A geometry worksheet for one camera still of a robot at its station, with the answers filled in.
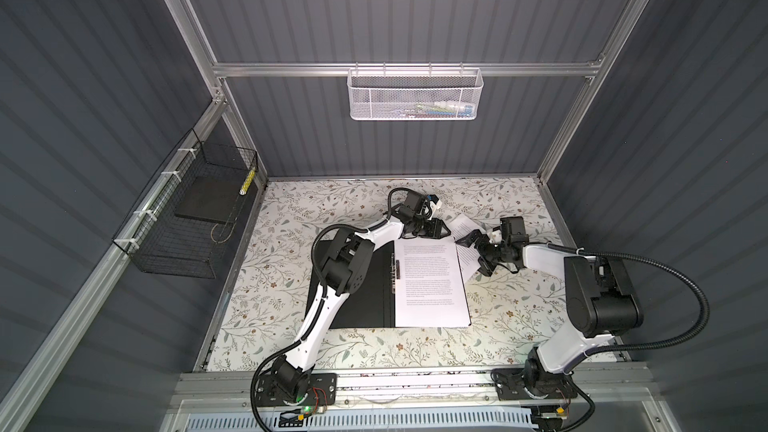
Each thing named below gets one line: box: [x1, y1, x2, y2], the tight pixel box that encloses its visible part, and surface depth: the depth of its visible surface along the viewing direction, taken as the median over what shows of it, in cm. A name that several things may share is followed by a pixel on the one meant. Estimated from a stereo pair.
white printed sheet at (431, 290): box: [394, 238, 471, 327], surface depth 93 cm
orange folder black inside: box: [306, 238, 472, 329], surface depth 92 cm
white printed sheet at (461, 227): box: [449, 213, 485, 283], surface depth 98 cm
